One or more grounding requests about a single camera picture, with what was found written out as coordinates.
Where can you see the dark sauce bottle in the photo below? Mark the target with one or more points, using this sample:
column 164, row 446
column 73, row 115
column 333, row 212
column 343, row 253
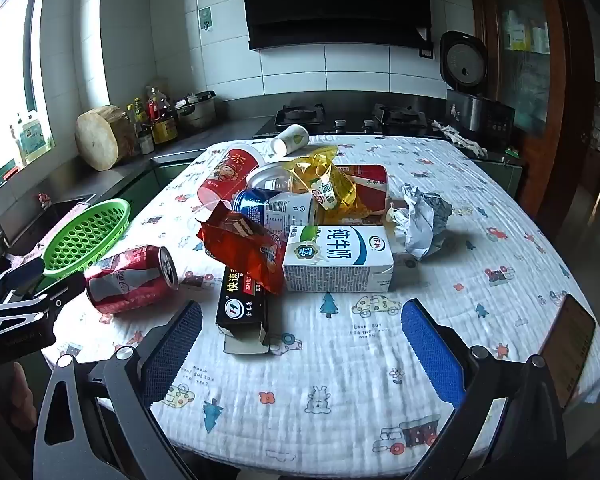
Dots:
column 134, row 130

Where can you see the green plastic basket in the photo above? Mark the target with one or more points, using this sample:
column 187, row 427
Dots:
column 85, row 240

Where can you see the round wooden chopping block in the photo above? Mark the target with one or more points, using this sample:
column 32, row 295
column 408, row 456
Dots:
column 97, row 137

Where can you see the small white jar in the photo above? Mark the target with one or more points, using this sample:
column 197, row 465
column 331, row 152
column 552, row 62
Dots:
column 147, row 144

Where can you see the steel cooking pot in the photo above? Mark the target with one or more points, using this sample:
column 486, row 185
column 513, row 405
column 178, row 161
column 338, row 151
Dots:
column 195, row 115

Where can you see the window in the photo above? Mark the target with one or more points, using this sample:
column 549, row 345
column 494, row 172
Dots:
column 5, row 60

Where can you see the white paper cup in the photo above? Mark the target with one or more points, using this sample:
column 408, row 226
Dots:
column 290, row 140

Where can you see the white milk carton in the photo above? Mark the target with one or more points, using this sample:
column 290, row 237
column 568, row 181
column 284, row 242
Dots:
column 340, row 260

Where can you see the dark smartphone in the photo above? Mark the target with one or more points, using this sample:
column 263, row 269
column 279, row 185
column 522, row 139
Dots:
column 570, row 350

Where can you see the black cardboard box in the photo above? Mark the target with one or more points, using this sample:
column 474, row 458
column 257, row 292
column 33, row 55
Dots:
column 242, row 310

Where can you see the blue and white can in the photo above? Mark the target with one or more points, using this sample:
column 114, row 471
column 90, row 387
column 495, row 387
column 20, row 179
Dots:
column 280, row 207

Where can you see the black gas stove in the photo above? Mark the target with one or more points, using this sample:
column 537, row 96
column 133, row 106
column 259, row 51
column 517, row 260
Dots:
column 350, row 122

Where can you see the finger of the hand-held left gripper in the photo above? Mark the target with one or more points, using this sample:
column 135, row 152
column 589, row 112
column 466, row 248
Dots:
column 65, row 290
column 26, row 272

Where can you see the white paper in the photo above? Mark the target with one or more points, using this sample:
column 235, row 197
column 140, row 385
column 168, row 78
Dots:
column 420, row 220

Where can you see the white detergent bottle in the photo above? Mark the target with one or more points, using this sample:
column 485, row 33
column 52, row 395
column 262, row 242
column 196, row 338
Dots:
column 32, row 140

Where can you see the small green snack packet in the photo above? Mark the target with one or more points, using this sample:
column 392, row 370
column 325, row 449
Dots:
column 325, row 194

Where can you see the printed blanket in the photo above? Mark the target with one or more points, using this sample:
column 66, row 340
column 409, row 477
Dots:
column 330, row 385

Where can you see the black rice cooker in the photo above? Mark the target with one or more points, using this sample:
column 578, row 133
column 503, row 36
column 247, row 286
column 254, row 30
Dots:
column 472, row 110

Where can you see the black range hood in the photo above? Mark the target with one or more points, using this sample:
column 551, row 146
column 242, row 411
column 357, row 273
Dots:
column 330, row 0

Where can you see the red and white scrubber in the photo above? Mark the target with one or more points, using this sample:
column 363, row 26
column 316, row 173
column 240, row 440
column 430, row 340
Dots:
column 43, row 200

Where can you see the white rag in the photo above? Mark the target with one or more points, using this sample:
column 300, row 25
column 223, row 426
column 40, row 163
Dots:
column 460, row 137

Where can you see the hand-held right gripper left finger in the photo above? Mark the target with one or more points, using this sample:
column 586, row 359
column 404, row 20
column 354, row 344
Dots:
column 172, row 355

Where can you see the person's left hand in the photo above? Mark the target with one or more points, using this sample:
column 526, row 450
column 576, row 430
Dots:
column 17, row 395

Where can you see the yellow plastic bag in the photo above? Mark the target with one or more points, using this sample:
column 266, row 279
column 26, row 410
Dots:
column 330, row 167

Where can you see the wooden glass cabinet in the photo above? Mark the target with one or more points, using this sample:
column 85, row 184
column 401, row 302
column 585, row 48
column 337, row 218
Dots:
column 560, row 110

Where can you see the red cola can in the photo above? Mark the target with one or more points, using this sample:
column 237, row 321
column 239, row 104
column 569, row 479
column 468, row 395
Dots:
column 130, row 280

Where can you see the green wall hook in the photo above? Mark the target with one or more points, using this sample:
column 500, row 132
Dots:
column 205, row 16

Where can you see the tea bottle with red label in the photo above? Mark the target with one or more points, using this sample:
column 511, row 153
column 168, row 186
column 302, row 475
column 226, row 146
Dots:
column 371, row 180

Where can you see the red snack wrapper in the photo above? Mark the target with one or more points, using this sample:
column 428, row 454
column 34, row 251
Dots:
column 250, row 255

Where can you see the steel sink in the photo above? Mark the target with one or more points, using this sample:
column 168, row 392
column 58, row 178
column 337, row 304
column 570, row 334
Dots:
column 35, row 225

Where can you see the black wall socket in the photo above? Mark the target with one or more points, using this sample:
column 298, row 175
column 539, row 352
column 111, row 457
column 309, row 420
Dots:
column 426, row 53

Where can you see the red paper cup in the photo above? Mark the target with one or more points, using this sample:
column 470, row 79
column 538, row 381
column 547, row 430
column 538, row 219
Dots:
column 225, row 172

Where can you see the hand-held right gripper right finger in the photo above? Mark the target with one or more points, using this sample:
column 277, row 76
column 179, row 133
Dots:
column 432, row 355

